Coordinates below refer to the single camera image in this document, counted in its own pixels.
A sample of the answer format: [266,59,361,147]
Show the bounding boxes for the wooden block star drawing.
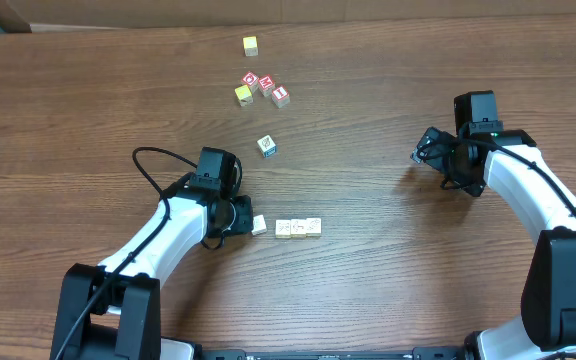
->
[251,215,267,236]

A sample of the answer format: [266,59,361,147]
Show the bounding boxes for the wooden block blue side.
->
[257,135,277,158]

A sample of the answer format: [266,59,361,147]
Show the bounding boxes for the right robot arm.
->
[411,90,576,359]

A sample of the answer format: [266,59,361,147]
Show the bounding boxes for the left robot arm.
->
[50,147,253,360]

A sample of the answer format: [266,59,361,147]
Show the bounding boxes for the yellow wooden block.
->
[235,85,254,107]

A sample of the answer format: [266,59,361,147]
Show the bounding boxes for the red block letter I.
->
[271,86,290,108]

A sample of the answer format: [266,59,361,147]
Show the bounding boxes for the red block letter M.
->
[258,75,276,97]

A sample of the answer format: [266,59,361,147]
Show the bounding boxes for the red block letter C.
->
[241,71,259,93]

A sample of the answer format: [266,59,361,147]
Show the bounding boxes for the yellow block far top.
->
[242,36,259,57]

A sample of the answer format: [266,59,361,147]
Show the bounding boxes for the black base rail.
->
[194,346,475,360]

